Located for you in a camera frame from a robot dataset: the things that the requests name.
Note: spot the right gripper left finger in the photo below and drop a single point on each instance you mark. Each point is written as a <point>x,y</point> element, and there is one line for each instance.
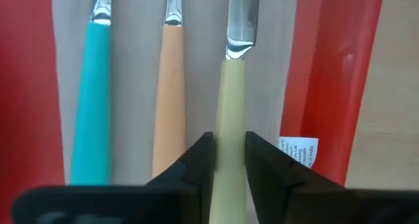
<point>131,204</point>

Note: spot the beige cloth napkin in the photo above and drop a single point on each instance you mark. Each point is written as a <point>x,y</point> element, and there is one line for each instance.
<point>137,86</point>

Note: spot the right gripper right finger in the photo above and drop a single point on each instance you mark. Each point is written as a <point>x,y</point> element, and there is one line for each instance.
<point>327,207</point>

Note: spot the red plastic tray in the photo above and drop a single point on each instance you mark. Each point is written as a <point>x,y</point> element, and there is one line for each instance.
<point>26,86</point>

